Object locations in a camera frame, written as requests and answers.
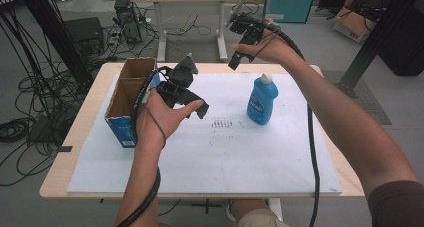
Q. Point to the blue cardboard box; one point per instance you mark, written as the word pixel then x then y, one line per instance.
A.
pixel 121 133

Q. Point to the white shoe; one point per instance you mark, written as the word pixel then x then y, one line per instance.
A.
pixel 230 212

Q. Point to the brown shirt sleeve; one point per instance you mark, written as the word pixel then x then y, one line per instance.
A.
pixel 400 207

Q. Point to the black square box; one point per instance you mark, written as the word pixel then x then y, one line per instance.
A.
pixel 83 33

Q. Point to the black case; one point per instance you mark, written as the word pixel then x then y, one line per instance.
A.
pixel 406 53

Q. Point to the teal cabinet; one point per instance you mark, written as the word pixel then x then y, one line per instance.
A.
pixel 290 3

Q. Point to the grey floor mat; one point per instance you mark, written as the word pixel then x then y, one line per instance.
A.
pixel 373 110

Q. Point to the person's right hand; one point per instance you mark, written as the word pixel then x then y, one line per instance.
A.
pixel 275 48

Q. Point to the person's left hand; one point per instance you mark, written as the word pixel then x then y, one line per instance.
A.
pixel 156 123

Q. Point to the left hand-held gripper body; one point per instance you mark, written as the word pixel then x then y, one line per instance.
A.
pixel 178 82

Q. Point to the blue bottle with white cap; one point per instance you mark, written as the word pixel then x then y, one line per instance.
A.
pixel 261 103

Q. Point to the brown cardboard box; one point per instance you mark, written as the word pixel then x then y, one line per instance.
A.
pixel 353 25

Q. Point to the black computer tower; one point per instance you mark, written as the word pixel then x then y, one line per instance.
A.
pixel 128 23

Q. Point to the black tape strip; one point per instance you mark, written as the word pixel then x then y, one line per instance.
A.
pixel 65 149

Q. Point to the black metal stand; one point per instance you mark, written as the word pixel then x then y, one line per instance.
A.
pixel 50 27
pixel 376 37

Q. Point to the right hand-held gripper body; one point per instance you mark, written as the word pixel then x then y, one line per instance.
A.
pixel 248 28

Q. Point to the person's leg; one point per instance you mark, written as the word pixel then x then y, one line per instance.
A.
pixel 260 217

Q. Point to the white table mat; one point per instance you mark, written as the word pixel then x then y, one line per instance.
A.
pixel 233 160

